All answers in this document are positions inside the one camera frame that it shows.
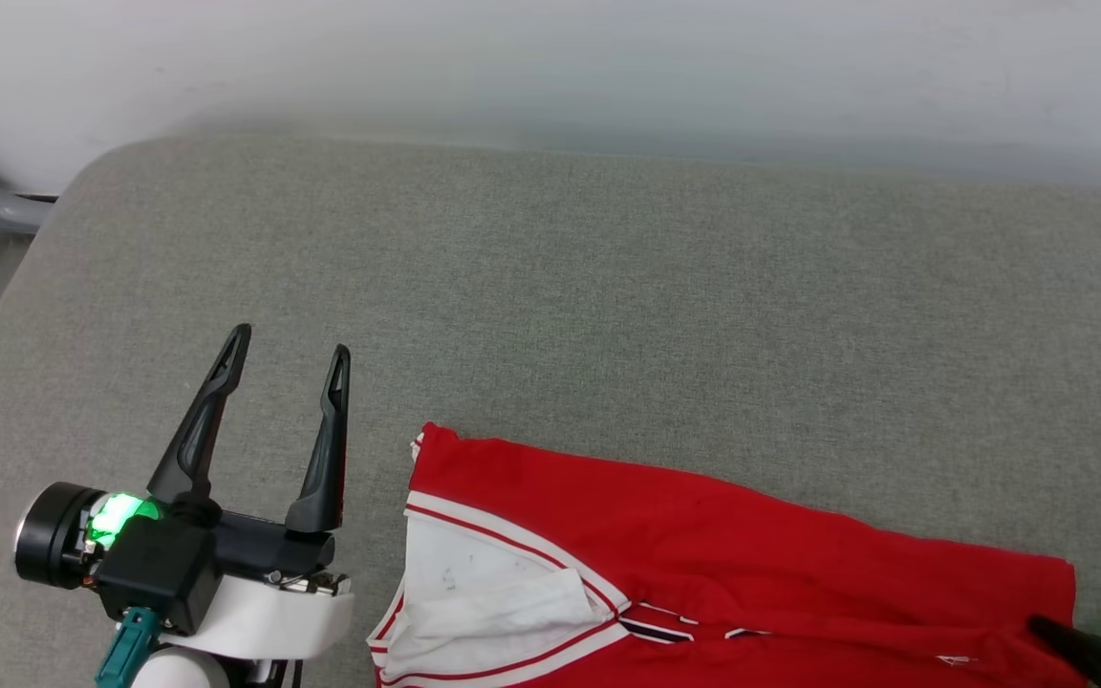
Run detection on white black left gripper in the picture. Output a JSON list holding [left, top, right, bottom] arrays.
[[15, 324, 356, 662]]

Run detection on red and white sports shirt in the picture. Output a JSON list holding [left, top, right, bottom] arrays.
[[366, 421, 1101, 688]]

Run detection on grey fabric sofa cushion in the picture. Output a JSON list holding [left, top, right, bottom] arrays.
[[0, 134, 1101, 688]]

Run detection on teal plug left camera cable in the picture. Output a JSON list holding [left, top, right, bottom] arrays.
[[95, 607, 162, 688]]

